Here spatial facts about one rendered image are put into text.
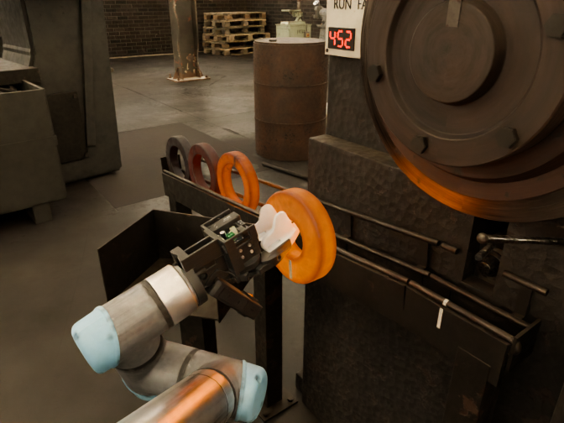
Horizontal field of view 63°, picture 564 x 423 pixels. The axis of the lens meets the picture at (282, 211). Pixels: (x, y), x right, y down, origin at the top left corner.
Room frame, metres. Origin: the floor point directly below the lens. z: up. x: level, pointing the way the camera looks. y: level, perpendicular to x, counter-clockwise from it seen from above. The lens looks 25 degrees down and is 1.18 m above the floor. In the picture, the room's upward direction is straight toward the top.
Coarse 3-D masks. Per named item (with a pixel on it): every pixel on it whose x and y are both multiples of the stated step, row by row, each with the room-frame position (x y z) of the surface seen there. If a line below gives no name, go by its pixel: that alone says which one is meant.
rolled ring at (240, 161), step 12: (228, 156) 1.23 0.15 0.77; (240, 156) 1.21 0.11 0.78; (228, 168) 1.27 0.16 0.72; (240, 168) 1.18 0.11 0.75; (252, 168) 1.18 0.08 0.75; (228, 180) 1.28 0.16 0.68; (252, 180) 1.16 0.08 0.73; (228, 192) 1.26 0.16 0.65; (252, 192) 1.15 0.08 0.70; (252, 204) 1.16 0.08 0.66
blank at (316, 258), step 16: (288, 192) 0.66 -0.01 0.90; (304, 192) 0.66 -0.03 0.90; (288, 208) 0.66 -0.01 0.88; (304, 208) 0.63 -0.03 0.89; (320, 208) 0.63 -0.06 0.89; (304, 224) 0.62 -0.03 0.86; (320, 224) 0.61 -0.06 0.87; (304, 240) 0.62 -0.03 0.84; (320, 240) 0.60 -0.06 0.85; (288, 256) 0.65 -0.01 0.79; (304, 256) 0.62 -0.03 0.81; (320, 256) 0.59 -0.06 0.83; (288, 272) 0.65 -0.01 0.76; (304, 272) 0.62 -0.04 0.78; (320, 272) 0.60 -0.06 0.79
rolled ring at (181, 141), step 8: (176, 136) 1.52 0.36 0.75; (168, 144) 1.56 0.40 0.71; (176, 144) 1.50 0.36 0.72; (184, 144) 1.48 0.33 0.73; (168, 152) 1.57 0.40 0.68; (176, 152) 1.57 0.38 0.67; (184, 152) 1.46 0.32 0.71; (168, 160) 1.57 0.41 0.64; (176, 160) 1.58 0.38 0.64; (184, 160) 1.46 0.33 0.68; (176, 168) 1.56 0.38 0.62; (184, 176) 1.54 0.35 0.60
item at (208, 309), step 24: (144, 216) 0.95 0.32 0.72; (168, 216) 0.98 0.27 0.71; (192, 216) 0.96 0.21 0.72; (120, 240) 0.86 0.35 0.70; (144, 240) 0.94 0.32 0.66; (168, 240) 0.98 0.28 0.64; (192, 240) 0.96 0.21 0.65; (120, 264) 0.85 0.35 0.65; (144, 264) 0.93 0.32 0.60; (168, 264) 0.95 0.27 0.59; (120, 288) 0.84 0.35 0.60; (240, 288) 0.82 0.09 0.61; (216, 312) 0.74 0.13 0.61; (192, 336) 0.82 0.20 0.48; (216, 336) 0.86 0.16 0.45
